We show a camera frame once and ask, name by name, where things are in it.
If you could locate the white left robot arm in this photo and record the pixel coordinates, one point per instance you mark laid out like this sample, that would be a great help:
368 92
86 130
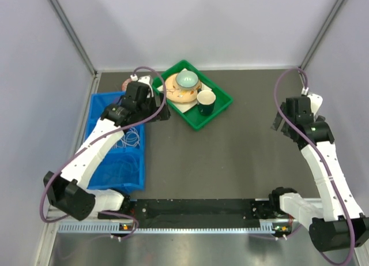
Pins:
67 188

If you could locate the green plastic tray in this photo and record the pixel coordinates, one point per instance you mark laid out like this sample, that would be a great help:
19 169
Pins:
193 117

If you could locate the red patterned small plate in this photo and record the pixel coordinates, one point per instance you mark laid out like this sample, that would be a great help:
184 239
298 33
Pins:
125 84

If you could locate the blue plastic bin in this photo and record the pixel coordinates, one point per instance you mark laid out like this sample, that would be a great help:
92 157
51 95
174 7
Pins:
123 168

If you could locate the beige patterned bowl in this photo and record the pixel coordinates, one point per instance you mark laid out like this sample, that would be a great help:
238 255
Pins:
178 95

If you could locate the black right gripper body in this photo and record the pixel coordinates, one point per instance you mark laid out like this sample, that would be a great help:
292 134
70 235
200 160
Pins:
276 123

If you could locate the light teal bowl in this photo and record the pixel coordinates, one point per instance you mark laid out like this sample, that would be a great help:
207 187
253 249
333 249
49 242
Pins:
187 79

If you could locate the grey slotted cable duct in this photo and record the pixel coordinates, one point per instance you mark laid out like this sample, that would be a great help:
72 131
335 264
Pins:
119 228

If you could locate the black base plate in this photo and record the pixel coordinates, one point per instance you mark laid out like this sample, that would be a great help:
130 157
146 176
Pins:
201 213

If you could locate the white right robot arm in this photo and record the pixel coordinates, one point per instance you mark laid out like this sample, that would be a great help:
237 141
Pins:
340 223

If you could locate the dark green mug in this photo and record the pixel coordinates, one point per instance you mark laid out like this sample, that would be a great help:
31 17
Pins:
205 101

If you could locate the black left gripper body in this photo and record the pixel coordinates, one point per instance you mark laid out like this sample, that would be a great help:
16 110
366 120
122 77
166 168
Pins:
146 109

